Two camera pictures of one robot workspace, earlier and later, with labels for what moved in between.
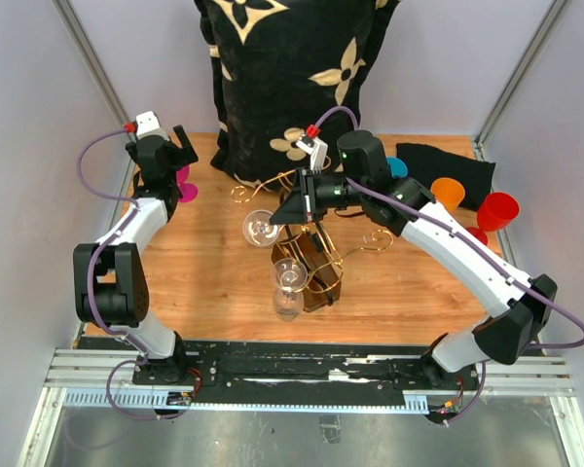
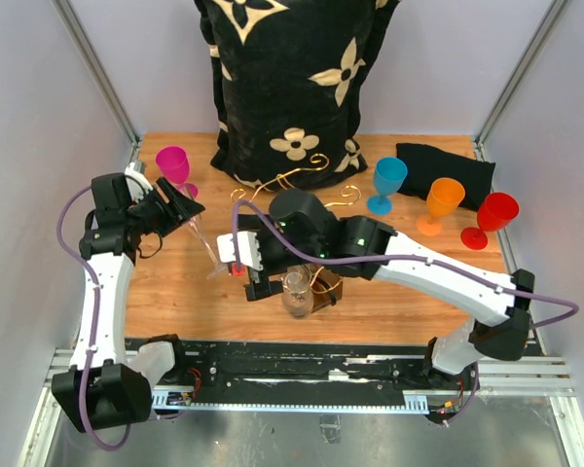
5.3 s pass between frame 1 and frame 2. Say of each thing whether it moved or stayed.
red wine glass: stayed
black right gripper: moved
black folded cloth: stayed
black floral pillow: stayed
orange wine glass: stayed
